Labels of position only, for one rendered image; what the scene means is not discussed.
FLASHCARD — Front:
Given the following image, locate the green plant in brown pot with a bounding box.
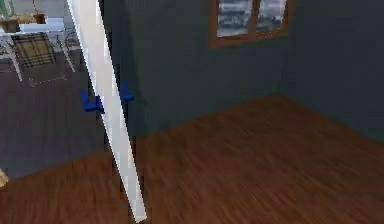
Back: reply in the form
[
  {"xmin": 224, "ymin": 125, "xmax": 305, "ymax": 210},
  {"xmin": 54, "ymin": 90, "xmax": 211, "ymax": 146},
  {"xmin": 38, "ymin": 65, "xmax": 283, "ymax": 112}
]
[{"xmin": 0, "ymin": 0, "xmax": 20, "ymax": 34}]

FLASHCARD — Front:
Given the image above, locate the white room door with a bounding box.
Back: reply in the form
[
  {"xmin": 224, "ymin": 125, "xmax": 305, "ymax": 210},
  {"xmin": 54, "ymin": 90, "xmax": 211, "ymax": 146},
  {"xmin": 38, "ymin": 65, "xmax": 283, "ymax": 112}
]
[{"xmin": 66, "ymin": 0, "xmax": 148, "ymax": 224}]

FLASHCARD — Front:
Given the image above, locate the small brown pot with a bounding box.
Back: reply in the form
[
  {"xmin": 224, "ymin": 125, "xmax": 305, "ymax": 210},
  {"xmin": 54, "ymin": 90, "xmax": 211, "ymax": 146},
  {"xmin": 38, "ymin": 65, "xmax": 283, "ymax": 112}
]
[{"xmin": 32, "ymin": 0, "xmax": 47, "ymax": 25}]

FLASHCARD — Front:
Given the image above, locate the blue door handle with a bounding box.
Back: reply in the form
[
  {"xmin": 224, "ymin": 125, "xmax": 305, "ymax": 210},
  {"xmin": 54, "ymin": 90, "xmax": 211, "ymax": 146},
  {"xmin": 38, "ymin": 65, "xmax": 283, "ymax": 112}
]
[
  {"xmin": 80, "ymin": 89, "xmax": 106, "ymax": 115},
  {"xmin": 119, "ymin": 81, "xmax": 136, "ymax": 104}
]

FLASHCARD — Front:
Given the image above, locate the white table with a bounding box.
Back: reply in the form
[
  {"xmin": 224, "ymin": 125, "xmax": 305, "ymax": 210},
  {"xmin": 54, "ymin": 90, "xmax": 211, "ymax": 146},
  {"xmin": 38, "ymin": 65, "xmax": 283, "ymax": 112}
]
[{"xmin": 0, "ymin": 17, "xmax": 77, "ymax": 82}]

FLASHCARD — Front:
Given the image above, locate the brown framed window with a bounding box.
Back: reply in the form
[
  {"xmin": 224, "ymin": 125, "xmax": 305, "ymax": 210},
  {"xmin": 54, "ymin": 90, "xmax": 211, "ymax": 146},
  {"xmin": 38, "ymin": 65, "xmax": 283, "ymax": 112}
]
[{"xmin": 208, "ymin": 0, "xmax": 297, "ymax": 49}]

